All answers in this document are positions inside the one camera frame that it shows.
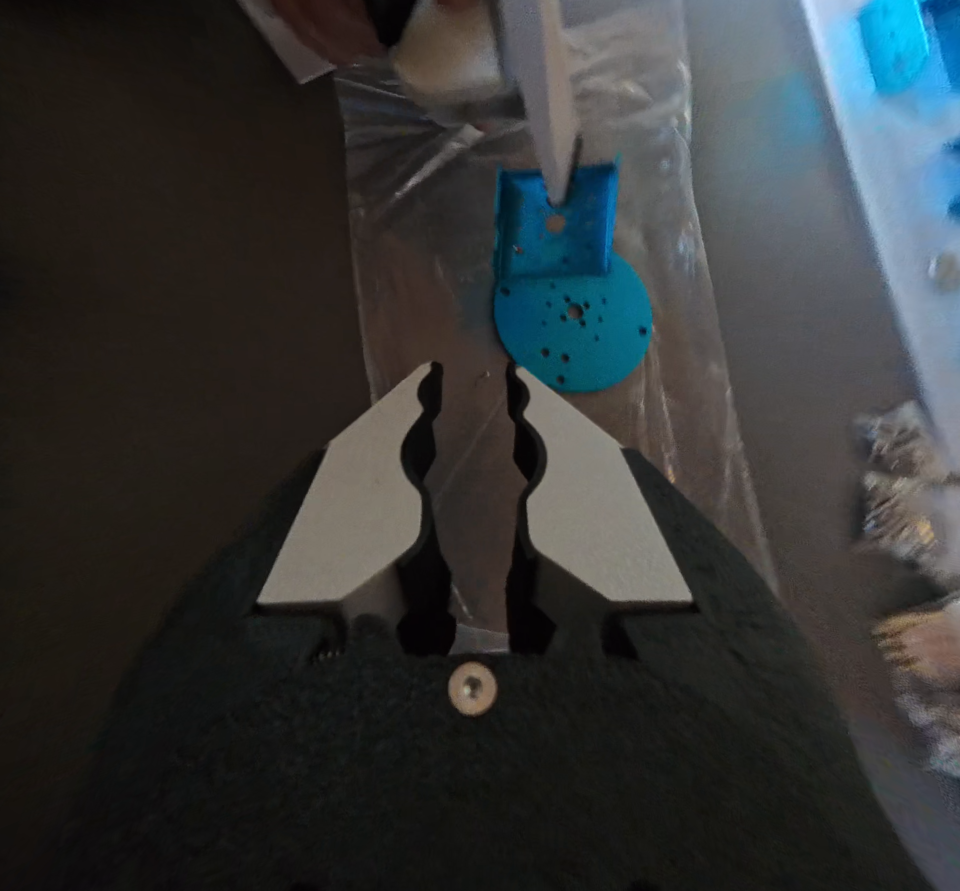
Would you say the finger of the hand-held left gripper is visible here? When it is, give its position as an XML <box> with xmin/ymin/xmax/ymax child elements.
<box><xmin>487</xmin><ymin>0</ymin><xmax>586</xmax><ymax>204</ymax></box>

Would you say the clear plastic bag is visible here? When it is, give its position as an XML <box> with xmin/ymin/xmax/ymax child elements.
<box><xmin>333</xmin><ymin>0</ymin><xmax>774</xmax><ymax>637</ymax></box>

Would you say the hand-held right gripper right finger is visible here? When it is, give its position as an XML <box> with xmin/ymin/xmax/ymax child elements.
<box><xmin>505</xmin><ymin>366</ymin><xmax>693</xmax><ymax>654</ymax></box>

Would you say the blue U-shaped metal bracket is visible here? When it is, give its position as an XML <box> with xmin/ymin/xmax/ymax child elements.
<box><xmin>491</xmin><ymin>159</ymin><xmax>622</xmax><ymax>281</ymax></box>

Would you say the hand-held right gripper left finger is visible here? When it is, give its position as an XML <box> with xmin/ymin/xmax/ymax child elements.
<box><xmin>256</xmin><ymin>362</ymin><xmax>459</xmax><ymax>654</ymax></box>

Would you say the grey desk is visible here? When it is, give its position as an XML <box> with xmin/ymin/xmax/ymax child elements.
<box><xmin>0</xmin><ymin>0</ymin><xmax>960</xmax><ymax>891</ymax></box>

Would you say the blue rounded metal bracket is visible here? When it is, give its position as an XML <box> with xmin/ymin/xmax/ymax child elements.
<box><xmin>855</xmin><ymin>0</ymin><xmax>960</xmax><ymax>97</ymax></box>

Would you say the white foam tray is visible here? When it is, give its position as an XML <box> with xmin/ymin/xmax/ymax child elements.
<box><xmin>793</xmin><ymin>0</ymin><xmax>960</xmax><ymax>472</ymax></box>

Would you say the white paper sheet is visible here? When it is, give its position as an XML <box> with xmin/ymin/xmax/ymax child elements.
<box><xmin>288</xmin><ymin>43</ymin><xmax>339</xmax><ymax>86</ymax></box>

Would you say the pile of clear screw bags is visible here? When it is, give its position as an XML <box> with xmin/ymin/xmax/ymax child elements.
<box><xmin>855</xmin><ymin>403</ymin><xmax>960</xmax><ymax>780</ymax></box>

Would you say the blue round metal plate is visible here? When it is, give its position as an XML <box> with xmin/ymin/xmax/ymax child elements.
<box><xmin>492</xmin><ymin>261</ymin><xmax>654</xmax><ymax>393</ymax></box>

